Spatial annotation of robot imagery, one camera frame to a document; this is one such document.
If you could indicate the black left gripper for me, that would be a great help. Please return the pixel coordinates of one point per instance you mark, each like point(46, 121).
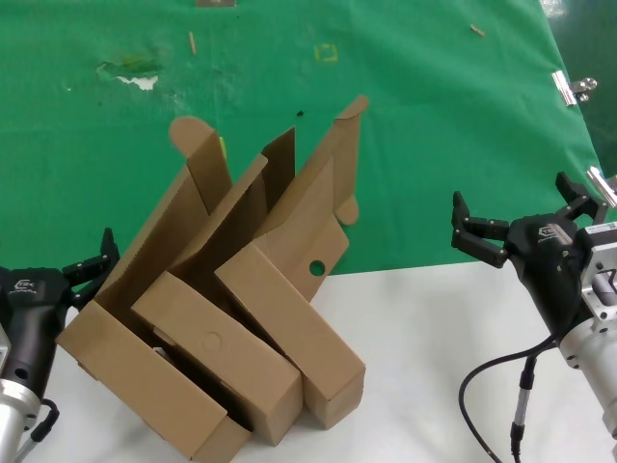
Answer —
point(29, 313)

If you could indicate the cardboard box round hole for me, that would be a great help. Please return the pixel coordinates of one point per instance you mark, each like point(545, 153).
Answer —
point(289, 308)

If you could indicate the green table cloth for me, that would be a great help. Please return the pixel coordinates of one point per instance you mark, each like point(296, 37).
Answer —
point(410, 169)

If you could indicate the thin wooden stick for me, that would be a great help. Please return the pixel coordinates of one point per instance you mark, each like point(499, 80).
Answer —
point(192, 43)

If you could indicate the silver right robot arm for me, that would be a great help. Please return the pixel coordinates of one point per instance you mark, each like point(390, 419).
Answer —
point(593, 376)

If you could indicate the small wood chip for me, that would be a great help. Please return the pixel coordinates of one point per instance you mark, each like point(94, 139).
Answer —
point(477, 30)

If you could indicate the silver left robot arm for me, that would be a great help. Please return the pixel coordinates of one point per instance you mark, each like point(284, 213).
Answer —
point(17, 419)

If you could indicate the large open cardboard box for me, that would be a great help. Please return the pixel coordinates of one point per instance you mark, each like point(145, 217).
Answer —
point(144, 386)

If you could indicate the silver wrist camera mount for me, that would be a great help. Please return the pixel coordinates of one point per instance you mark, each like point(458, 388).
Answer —
point(600, 270)

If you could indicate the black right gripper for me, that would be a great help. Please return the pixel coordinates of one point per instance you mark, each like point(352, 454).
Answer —
point(544, 270)

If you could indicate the open cardboard box recycle print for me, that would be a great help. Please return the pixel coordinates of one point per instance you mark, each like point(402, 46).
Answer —
point(231, 347)

